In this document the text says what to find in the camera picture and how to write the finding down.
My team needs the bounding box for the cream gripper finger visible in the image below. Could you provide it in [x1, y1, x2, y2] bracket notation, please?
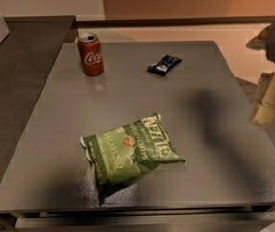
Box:
[246, 26, 270, 50]
[250, 72, 275, 126]

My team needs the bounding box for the blue rxbar blueberry wrapper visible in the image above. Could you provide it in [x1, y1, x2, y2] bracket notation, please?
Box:
[147, 55, 182, 76]

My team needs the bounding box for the green jalapeno chip bag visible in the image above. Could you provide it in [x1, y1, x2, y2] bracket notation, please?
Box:
[81, 113, 185, 193]

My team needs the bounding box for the red coca-cola can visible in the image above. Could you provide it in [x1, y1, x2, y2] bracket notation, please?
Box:
[77, 33, 104, 76]

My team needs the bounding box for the dark side counter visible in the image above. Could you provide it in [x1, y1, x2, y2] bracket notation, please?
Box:
[0, 15, 77, 182]

